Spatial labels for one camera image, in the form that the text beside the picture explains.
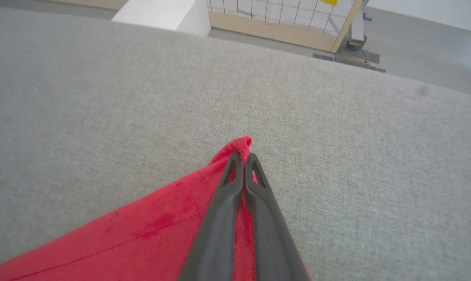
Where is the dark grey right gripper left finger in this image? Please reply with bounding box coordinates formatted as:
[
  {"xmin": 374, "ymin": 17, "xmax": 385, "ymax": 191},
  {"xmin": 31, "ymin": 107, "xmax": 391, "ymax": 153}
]
[{"xmin": 178, "ymin": 151, "xmax": 245, "ymax": 281}]

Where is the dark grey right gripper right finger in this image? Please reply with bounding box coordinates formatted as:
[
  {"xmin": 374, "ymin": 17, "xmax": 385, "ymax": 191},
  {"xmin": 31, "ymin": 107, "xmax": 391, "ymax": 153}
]
[{"xmin": 245, "ymin": 153, "xmax": 311, "ymax": 281}]

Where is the white box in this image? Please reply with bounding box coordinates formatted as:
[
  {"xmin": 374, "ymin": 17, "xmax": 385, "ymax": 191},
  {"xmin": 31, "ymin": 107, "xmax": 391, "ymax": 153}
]
[{"xmin": 111, "ymin": 0, "xmax": 212, "ymax": 37}]

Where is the red cloth with white stripes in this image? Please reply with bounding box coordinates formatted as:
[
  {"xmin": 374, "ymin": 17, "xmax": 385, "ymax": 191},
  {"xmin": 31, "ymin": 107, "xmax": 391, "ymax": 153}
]
[{"xmin": 0, "ymin": 135, "xmax": 312, "ymax": 281}]

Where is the lemon print grid panel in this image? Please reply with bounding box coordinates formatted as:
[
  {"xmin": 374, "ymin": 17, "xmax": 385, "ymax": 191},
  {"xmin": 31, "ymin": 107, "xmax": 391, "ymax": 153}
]
[{"xmin": 48, "ymin": 0, "xmax": 364, "ymax": 53}]

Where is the grey fabric sofa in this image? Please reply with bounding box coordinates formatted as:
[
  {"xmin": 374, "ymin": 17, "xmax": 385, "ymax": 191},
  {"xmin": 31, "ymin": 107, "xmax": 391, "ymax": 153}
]
[{"xmin": 0, "ymin": 7, "xmax": 471, "ymax": 281}]

